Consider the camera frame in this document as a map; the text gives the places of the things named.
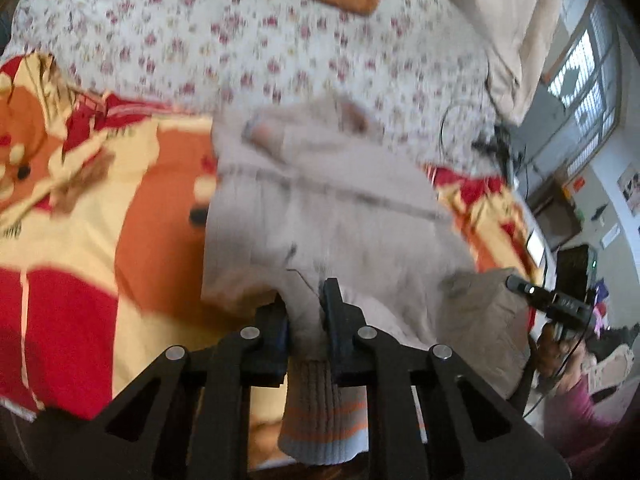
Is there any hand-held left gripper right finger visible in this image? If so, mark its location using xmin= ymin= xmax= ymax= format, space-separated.
xmin=320 ymin=277 xmax=572 ymax=480

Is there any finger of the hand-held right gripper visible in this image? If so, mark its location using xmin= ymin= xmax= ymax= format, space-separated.
xmin=505 ymin=273 xmax=557 ymax=308

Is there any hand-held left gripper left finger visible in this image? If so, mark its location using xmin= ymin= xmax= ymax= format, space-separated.
xmin=30 ymin=304 xmax=292 ymax=480

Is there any beige jacket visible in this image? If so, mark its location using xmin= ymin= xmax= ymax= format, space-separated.
xmin=200 ymin=91 xmax=534 ymax=466

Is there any person's right hand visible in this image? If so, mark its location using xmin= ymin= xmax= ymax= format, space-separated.
xmin=536 ymin=321 xmax=586 ymax=392

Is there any wooden cabinet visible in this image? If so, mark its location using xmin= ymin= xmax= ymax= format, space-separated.
xmin=529 ymin=179 xmax=585 ymax=253

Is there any barred window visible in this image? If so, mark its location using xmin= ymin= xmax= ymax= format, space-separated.
xmin=546 ymin=2 xmax=622 ymax=173

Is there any orange yellow red printed blanket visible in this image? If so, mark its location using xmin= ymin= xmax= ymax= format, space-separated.
xmin=0 ymin=52 xmax=547 ymax=472

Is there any beige pillow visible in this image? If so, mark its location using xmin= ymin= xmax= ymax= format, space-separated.
xmin=434 ymin=0 xmax=568 ymax=126

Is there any floral bed sheet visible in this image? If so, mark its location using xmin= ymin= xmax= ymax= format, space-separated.
xmin=10 ymin=0 xmax=507 ymax=182

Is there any wall poster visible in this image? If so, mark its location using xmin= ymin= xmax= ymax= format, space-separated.
xmin=617 ymin=164 xmax=640 ymax=203

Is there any black cable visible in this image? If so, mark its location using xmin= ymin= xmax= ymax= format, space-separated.
xmin=440 ymin=102 xmax=528 ymax=196

